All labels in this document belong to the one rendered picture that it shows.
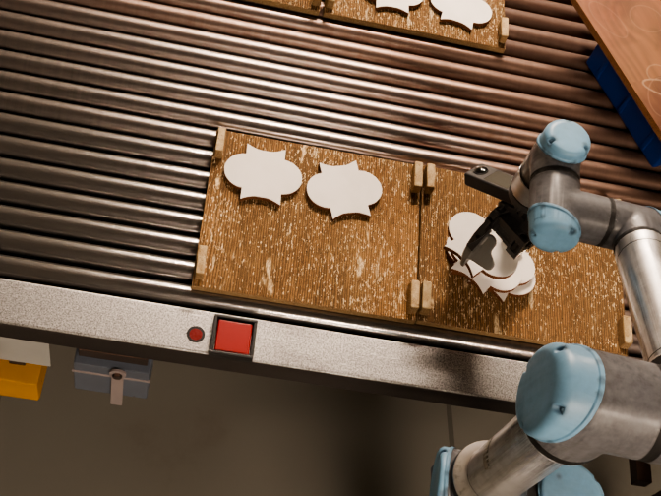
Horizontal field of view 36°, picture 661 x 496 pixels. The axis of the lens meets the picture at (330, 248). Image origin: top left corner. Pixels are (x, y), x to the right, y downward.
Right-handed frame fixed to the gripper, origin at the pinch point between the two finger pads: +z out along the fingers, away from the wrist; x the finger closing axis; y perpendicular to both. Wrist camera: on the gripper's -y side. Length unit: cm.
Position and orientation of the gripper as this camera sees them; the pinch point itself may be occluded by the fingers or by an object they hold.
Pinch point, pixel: (482, 244)
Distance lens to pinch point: 181.8
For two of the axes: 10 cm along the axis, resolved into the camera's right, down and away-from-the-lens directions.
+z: -2.0, 5.0, 8.4
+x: 7.5, -4.7, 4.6
